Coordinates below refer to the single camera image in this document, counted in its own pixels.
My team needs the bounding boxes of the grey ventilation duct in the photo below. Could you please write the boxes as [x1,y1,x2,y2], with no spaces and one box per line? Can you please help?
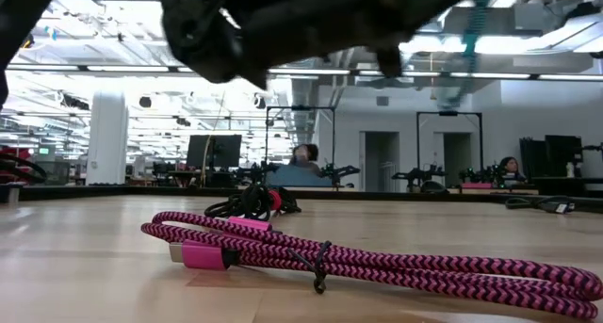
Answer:
[289,77,322,145]

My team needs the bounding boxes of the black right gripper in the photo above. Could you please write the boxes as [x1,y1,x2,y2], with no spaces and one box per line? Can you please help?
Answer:
[157,0,416,89]

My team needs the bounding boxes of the black rig frame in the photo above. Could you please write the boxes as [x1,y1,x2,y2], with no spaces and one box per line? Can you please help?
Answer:
[416,110,484,184]
[265,105,337,188]

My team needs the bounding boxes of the pink braided USB-C cable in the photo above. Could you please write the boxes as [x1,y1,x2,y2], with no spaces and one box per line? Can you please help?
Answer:
[139,210,603,321]

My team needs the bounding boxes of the blue panel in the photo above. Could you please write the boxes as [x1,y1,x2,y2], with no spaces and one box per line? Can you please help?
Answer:
[266,164,334,188]

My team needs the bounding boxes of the black computer monitor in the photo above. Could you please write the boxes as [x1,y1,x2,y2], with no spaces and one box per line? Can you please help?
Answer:
[187,134,243,170]

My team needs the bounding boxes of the teal braided cable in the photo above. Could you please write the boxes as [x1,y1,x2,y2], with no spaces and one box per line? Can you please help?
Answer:
[451,0,494,103]

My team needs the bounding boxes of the person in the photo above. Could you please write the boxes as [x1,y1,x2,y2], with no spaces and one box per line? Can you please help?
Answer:
[288,143,322,176]
[497,156,528,184]

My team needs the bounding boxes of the black desk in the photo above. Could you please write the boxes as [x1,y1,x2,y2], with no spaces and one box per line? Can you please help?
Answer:
[530,176,603,198]

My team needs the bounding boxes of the grey doorway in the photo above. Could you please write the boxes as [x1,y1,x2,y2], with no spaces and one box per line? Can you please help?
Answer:
[432,132,473,188]
[359,131,401,193]

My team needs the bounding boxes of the black cabinet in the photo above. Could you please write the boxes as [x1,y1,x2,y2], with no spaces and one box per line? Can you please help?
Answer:
[519,134,584,179]

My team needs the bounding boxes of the black looped cables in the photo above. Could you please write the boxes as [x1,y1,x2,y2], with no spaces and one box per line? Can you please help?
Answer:
[0,152,48,184]

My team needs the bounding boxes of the white square pillar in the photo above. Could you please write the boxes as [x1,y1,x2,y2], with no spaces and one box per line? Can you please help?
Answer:
[86,89,129,186]

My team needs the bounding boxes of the black twist tie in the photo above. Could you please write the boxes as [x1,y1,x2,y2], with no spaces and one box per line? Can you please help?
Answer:
[286,240,334,295]

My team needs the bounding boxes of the small grey block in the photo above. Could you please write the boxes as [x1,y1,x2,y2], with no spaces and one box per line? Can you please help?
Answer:
[0,184,24,204]

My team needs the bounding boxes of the black cable with white label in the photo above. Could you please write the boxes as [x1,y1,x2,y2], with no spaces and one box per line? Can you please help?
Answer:
[505,195,577,215]

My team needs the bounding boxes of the black USB-C cable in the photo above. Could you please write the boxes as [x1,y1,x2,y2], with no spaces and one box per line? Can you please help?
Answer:
[204,184,302,222]

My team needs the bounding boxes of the thin wooden pole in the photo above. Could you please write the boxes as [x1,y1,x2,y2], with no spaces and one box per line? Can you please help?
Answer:
[200,90,226,188]

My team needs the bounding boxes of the red object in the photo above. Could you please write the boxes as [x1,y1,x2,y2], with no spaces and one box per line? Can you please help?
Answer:
[0,146,32,186]

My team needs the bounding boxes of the long overhead light bar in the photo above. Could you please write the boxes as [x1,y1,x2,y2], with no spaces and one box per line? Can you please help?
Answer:
[0,62,603,83]

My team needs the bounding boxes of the wooden background table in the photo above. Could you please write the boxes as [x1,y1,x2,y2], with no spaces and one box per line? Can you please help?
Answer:
[237,186,357,193]
[446,186,539,196]

